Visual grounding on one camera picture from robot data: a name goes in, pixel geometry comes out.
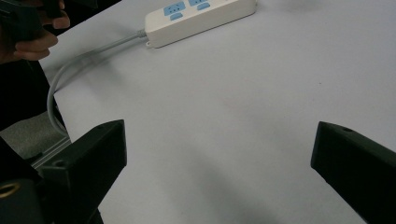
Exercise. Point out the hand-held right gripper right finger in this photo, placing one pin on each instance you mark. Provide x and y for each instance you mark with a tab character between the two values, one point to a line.
358	161

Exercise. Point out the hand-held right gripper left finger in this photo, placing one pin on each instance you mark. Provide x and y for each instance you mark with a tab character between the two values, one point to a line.
90	158

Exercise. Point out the white power strip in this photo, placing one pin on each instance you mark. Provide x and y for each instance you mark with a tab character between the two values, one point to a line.
199	21

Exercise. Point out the aluminium table frame rail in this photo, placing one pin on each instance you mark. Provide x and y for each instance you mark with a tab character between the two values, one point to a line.
51	152

